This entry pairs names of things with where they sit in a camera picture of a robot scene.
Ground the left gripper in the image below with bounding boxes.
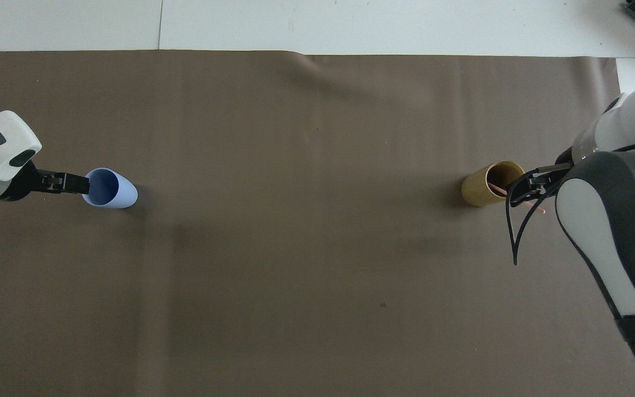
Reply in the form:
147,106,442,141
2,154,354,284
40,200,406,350
0,160,50,202

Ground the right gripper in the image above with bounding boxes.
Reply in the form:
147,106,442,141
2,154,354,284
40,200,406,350
536,147,575,195

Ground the pink chopstick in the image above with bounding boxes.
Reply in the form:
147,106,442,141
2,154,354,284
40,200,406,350
487,184,547,214

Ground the bamboo cup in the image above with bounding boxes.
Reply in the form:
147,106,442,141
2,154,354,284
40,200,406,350
461,160,526,208

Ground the light blue cup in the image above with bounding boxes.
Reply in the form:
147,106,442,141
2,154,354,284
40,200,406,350
82,167,138,210

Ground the black cable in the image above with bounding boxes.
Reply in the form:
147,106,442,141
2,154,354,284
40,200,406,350
505,185,561,266

